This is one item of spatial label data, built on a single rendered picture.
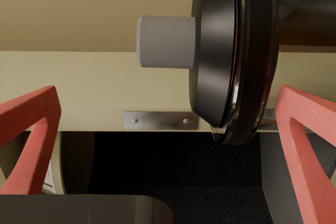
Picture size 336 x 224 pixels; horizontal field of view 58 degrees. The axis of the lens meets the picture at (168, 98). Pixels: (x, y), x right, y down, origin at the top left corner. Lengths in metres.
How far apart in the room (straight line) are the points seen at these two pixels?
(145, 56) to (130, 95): 0.14
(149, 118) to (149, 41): 0.14
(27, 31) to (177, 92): 0.53
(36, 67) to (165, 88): 0.15
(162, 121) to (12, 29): 0.56
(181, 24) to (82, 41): 0.59
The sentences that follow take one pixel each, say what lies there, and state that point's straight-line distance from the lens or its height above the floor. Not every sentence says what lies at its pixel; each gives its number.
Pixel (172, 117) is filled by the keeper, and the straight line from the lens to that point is 0.28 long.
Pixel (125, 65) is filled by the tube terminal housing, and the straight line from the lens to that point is 0.34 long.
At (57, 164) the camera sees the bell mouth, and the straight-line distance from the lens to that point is 0.38.
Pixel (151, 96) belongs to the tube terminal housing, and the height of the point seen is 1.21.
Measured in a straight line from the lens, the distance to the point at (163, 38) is 0.16.
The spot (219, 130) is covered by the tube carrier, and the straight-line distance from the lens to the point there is 0.16.
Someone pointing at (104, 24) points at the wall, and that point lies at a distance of 0.71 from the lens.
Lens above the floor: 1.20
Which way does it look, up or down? 1 degrees down
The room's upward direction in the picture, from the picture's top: 90 degrees counter-clockwise
